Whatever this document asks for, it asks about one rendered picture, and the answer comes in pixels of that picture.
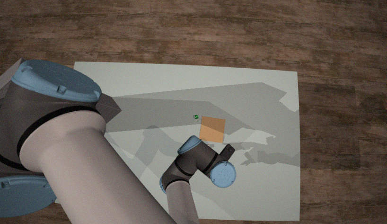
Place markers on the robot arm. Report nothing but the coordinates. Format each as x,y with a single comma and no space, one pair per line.
52,146

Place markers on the orange flat mat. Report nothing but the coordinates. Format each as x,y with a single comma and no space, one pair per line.
212,129

